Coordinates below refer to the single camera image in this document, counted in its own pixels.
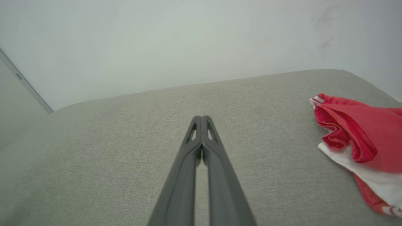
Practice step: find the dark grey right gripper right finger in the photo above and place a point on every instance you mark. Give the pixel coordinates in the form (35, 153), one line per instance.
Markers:
(224, 188)

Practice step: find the red shirt with white sleeves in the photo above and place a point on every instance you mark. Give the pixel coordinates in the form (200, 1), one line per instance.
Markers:
(373, 141)

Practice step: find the grey fabric sofa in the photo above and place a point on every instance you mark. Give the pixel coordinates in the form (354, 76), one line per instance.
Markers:
(110, 150)

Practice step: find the grey metal floor strip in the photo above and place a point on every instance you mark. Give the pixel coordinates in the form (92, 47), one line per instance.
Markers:
(25, 82)

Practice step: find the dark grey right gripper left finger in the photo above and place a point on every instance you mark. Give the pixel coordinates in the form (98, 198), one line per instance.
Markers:
(180, 185)

